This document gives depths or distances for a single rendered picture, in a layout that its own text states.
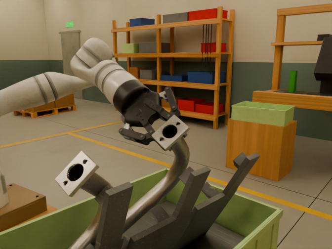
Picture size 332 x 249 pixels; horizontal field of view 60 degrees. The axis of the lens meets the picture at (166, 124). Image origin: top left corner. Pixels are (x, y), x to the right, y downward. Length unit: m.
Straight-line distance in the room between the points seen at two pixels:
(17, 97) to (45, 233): 0.41
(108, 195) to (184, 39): 6.27
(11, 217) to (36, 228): 0.22
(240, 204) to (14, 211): 0.66
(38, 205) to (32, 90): 0.36
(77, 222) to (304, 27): 5.01
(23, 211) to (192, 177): 0.63
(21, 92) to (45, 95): 0.06
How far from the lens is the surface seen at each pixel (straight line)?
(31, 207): 1.02
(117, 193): 0.43
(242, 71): 5.83
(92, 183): 0.44
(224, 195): 0.71
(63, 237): 0.85
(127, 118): 0.56
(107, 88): 0.60
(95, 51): 0.69
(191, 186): 0.53
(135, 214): 0.60
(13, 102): 0.99
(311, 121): 5.46
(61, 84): 0.96
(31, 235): 0.80
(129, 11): 7.90
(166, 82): 6.10
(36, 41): 11.39
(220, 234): 0.89
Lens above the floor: 1.34
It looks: 13 degrees down
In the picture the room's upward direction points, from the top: straight up
